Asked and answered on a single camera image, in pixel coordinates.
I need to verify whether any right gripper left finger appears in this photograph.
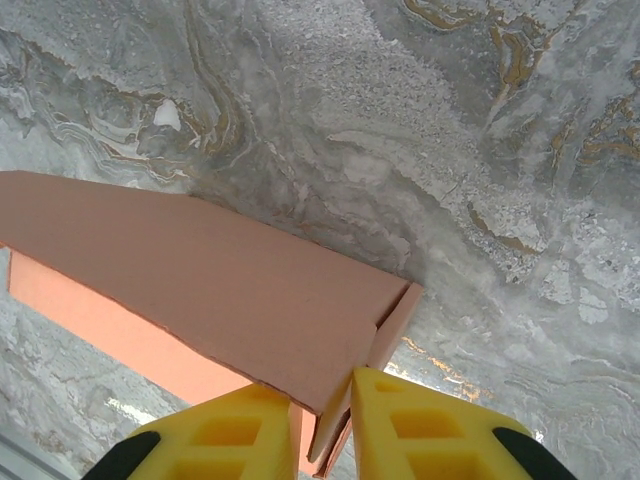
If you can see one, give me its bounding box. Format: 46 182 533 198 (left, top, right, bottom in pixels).
89 382 295 480

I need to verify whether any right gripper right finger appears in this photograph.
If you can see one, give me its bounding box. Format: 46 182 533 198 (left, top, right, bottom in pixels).
349 366 567 480

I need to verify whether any orange paper box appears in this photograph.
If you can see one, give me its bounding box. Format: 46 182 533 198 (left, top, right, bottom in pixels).
0 169 425 477

